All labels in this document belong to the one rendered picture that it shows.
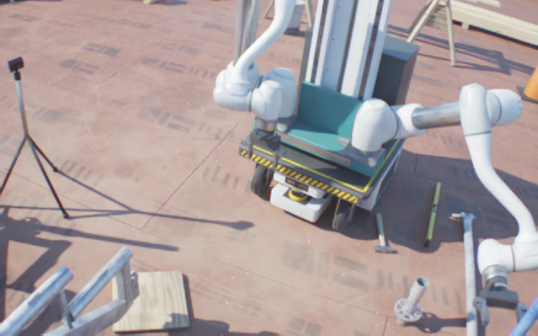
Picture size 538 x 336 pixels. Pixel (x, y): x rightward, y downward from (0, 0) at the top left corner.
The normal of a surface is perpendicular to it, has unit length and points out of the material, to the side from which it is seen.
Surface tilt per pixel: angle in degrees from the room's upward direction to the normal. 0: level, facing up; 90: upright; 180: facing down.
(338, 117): 90
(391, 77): 90
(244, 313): 0
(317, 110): 90
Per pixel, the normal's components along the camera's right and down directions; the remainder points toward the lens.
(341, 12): -0.49, 0.41
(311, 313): 0.12, -0.84
